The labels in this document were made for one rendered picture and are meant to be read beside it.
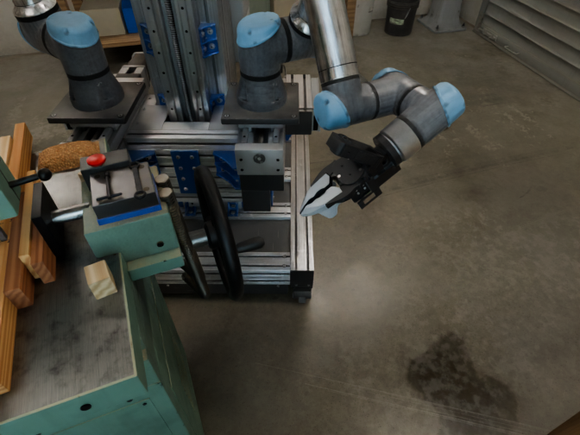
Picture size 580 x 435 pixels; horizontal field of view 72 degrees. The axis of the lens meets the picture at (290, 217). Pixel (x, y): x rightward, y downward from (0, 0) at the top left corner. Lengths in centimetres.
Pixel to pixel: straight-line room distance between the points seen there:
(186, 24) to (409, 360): 134
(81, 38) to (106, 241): 68
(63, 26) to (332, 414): 140
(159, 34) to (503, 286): 163
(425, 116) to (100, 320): 64
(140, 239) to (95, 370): 22
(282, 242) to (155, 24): 88
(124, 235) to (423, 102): 57
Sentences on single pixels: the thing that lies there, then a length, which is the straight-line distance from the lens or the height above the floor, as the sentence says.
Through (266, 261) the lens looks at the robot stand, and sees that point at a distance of 153.
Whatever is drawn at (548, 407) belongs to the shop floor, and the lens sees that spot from 175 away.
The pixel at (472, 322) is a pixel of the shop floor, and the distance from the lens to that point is 180.
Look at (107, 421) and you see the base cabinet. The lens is 89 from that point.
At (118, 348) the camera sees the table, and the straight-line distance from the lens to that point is 64.
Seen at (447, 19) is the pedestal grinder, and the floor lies 9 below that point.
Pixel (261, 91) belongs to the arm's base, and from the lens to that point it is 118.
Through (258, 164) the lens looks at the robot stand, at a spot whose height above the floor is 72.
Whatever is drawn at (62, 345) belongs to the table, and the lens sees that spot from 67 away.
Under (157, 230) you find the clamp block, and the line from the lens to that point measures 72.
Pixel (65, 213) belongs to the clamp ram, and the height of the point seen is 96.
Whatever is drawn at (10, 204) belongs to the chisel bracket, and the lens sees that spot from 71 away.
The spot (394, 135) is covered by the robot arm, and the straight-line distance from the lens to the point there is 77.
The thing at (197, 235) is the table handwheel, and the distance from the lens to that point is 83.
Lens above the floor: 143
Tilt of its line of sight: 45 degrees down
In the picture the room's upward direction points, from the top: straight up
